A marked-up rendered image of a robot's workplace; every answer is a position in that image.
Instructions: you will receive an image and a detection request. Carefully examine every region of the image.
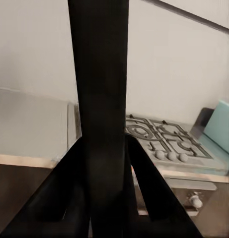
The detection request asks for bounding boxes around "poster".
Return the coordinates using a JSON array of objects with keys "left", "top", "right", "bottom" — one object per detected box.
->
[{"left": 68, "top": 0, "right": 129, "bottom": 238}]

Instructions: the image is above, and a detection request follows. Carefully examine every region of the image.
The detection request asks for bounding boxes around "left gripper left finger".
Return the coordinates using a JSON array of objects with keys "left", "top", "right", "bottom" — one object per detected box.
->
[{"left": 0, "top": 137, "right": 90, "bottom": 238}]

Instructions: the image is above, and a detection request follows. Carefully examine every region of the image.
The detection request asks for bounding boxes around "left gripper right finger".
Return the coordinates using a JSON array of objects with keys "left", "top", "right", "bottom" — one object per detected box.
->
[{"left": 123, "top": 134, "right": 204, "bottom": 238}]

